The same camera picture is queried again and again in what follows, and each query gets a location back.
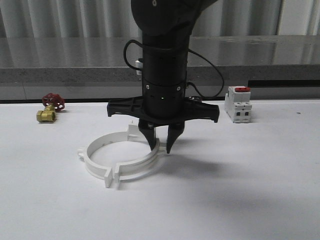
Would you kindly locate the white half pipe clamp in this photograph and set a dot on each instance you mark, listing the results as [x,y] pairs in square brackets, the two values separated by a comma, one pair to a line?
[140,167]
[105,173]

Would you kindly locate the grey stone countertop ledge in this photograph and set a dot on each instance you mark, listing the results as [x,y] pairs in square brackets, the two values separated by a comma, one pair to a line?
[258,61]

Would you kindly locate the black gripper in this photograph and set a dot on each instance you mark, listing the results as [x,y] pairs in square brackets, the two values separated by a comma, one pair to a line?
[163,101]

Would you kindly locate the white circuit breaker red switch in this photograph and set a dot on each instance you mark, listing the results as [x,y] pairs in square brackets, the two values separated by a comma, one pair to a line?
[237,104]

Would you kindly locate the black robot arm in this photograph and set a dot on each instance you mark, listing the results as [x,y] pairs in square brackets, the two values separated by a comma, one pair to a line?
[166,27]

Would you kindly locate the brass valve red handwheel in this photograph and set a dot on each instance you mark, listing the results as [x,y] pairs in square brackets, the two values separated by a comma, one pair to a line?
[53,103]

